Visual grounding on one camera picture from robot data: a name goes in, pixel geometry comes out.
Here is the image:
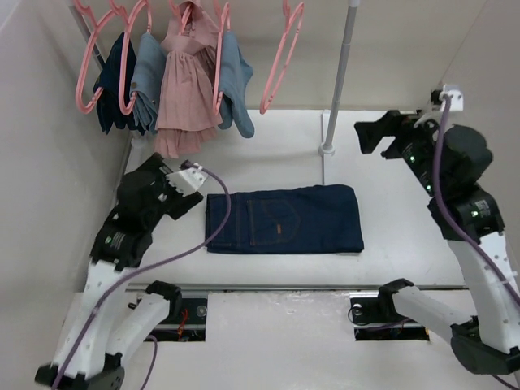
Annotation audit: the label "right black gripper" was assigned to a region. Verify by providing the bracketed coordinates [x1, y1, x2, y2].
[353, 108, 446, 196]

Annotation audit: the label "dark blue jeans trousers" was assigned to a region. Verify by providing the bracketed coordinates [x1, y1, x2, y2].
[205, 184, 365, 254]

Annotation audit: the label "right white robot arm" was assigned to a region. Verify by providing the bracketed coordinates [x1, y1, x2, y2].
[353, 110, 519, 376]

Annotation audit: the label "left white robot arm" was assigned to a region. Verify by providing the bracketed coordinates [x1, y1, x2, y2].
[35, 154, 208, 389]

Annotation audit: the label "pink hanger with light jeans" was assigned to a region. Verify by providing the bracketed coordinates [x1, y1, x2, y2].
[213, 0, 231, 115]

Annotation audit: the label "pink hanger with dress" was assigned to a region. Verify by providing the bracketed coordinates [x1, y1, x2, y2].
[167, 1, 202, 38]

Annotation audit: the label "right white rack foot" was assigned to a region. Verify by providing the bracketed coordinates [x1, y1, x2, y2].
[318, 110, 336, 184]

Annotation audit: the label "pink hanging dress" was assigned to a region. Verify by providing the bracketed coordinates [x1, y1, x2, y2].
[154, 6, 222, 158]

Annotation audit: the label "dark blue hanging garment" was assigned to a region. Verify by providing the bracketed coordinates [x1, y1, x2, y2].
[93, 32, 143, 134]

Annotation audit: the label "right grey rack pole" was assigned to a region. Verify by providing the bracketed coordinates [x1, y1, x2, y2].
[320, 0, 361, 155]

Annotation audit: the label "grey rack pole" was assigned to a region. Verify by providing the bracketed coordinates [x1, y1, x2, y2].
[320, 0, 361, 155]
[67, 0, 106, 70]

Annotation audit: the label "light blue hanging jeans left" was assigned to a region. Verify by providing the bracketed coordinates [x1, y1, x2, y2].
[130, 32, 167, 134]

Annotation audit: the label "light blue hanging jeans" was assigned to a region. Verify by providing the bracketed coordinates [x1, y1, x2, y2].
[219, 31, 255, 138]
[130, 32, 167, 134]

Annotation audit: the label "light blue hanging jeans right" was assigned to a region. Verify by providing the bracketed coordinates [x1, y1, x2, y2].
[219, 31, 255, 138]

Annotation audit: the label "left grey rack pole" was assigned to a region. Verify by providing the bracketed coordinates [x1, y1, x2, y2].
[67, 0, 106, 70]

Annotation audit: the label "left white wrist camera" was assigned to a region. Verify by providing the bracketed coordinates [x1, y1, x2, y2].
[166, 160, 208, 197]

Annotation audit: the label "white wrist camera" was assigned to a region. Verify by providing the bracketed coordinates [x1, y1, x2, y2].
[418, 84, 465, 123]
[166, 160, 208, 197]

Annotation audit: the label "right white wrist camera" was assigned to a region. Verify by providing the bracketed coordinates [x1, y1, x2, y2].
[418, 84, 465, 123]

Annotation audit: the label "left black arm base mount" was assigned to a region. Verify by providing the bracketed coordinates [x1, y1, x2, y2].
[153, 297, 208, 342]

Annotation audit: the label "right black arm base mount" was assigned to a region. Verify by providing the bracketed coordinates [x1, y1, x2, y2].
[347, 295, 430, 341]

